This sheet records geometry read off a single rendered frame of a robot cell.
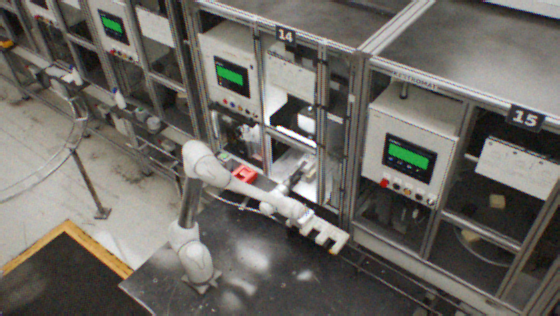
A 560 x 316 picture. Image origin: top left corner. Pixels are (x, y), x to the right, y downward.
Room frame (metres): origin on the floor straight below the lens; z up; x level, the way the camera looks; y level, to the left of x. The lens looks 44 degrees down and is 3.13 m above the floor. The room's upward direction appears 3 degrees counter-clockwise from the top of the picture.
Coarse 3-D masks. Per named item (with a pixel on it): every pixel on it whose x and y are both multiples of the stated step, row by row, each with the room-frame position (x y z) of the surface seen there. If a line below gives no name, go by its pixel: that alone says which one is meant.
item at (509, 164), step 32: (384, 96) 1.69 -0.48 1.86; (416, 96) 1.60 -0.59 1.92; (448, 96) 1.52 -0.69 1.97; (480, 128) 1.42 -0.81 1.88; (512, 128) 1.35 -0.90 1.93; (480, 160) 1.39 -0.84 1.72; (512, 160) 1.31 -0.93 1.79; (544, 160) 1.25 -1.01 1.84; (384, 192) 1.64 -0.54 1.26; (480, 192) 1.36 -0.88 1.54; (512, 192) 1.29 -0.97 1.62; (544, 192) 1.22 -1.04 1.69; (384, 224) 1.62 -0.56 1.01; (416, 224) 1.51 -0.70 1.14; (480, 224) 1.33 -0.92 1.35; (512, 224) 1.26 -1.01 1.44; (544, 256) 1.15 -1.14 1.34; (512, 288) 1.18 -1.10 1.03
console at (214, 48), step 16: (208, 32) 2.44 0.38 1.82; (208, 48) 2.36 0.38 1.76; (224, 48) 2.28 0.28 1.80; (240, 48) 2.24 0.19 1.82; (208, 64) 2.38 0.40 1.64; (224, 64) 2.27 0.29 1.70; (240, 64) 2.21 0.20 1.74; (256, 64) 2.15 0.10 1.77; (208, 80) 2.39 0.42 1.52; (256, 80) 2.14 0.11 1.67; (224, 96) 2.32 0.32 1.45; (240, 96) 2.23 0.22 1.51; (256, 96) 2.15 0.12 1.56; (240, 112) 2.24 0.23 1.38; (256, 112) 2.16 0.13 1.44
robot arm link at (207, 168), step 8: (200, 160) 1.74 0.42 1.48; (208, 160) 1.73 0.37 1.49; (216, 160) 1.76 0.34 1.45; (200, 168) 1.67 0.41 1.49; (208, 168) 1.66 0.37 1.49; (216, 168) 1.68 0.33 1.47; (224, 168) 1.73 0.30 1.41; (200, 176) 1.64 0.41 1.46; (208, 176) 1.64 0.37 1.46; (216, 176) 1.65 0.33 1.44; (224, 176) 1.68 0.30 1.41; (216, 184) 1.65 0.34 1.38; (224, 184) 1.67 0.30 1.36
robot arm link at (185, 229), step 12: (192, 144) 1.86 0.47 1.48; (192, 156) 1.78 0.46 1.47; (192, 168) 1.75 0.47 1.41; (192, 180) 1.76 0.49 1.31; (192, 192) 1.75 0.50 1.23; (192, 204) 1.73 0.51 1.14; (180, 216) 1.73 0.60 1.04; (192, 216) 1.72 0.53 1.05; (168, 228) 1.78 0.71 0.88; (180, 228) 1.70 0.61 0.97; (192, 228) 1.71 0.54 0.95; (180, 240) 1.66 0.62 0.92; (192, 240) 1.67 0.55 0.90
